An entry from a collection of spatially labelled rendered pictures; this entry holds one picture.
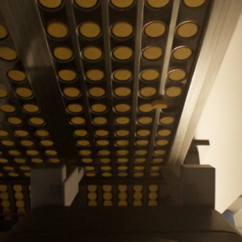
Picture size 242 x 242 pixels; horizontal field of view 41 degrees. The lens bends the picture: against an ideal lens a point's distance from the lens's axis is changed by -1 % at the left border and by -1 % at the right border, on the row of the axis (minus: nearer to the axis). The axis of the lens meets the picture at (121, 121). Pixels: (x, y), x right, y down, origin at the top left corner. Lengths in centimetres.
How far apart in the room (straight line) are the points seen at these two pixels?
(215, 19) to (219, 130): 44
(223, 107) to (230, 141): 13
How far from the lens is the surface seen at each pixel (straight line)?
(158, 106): 23
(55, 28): 18
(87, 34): 18
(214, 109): 54
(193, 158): 65
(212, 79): 21
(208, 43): 18
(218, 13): 17
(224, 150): 68
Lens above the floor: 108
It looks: 30 degrees down
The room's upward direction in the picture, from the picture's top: 180 degrees clockwise
